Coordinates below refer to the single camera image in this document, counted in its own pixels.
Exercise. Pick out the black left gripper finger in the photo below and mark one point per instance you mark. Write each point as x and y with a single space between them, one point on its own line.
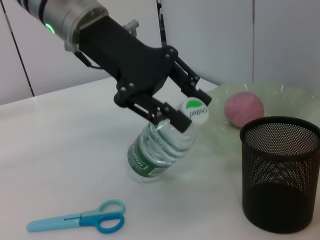
175 120

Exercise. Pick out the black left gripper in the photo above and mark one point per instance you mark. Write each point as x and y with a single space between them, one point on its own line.
125 55

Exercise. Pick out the black mesh pen holder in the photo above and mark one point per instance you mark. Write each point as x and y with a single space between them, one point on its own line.
277 187

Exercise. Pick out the pink peach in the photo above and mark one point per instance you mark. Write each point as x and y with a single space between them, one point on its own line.
243 110

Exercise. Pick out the clear green-label water bottle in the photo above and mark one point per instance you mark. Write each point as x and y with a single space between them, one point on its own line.
155 155

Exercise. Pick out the blue and teal scissors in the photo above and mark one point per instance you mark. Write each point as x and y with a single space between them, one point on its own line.
87 220

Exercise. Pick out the green glass fruit plate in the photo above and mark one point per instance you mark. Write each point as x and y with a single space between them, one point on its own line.
280 100

